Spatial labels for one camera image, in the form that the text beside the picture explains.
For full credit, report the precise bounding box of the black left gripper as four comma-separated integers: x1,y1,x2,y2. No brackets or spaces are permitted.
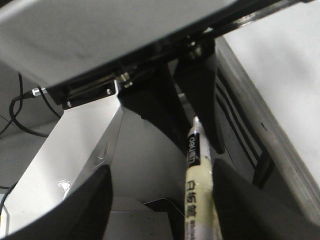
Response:
47,0,288,157

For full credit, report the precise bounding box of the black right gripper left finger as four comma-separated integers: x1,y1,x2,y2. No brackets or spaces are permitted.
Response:
4,165,113,240

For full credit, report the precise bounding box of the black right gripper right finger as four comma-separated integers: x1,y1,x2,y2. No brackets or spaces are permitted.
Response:
212,158,320,240

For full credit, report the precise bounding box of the white black whiteboard marker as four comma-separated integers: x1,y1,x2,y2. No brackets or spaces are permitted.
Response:
184,116,223,240

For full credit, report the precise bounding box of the white whiteboard with aluminium frame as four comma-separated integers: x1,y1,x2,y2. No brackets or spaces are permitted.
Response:
216,0,320,224

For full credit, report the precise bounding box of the black cable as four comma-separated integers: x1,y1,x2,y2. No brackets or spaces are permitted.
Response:
0,72,63,141

